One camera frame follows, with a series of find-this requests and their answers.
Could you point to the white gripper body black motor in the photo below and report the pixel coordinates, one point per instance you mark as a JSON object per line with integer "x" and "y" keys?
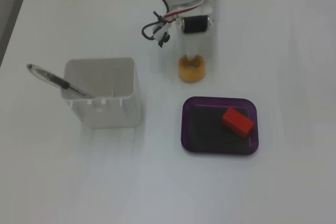
{"x": 194, "y": 24}

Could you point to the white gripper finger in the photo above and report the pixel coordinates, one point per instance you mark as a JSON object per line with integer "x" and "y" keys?
{"x": 192, "y": 54}

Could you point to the yellow tape roll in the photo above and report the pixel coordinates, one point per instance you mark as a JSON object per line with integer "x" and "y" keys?
{"x": 191, "y": 75}

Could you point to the red rectangular block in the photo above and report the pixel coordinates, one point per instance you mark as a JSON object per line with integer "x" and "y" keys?
{"x": 237, "y": 122}

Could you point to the purple metal tray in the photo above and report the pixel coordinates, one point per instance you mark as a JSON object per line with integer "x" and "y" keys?
{"x": 186, "y": 142}

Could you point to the white plastic pen holder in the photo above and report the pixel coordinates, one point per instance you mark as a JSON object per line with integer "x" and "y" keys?
{"x": 113, "y": 115}

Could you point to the black clear ballpoint pen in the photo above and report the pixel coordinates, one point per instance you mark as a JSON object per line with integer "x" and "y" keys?
{"x": 53, "y": 79}

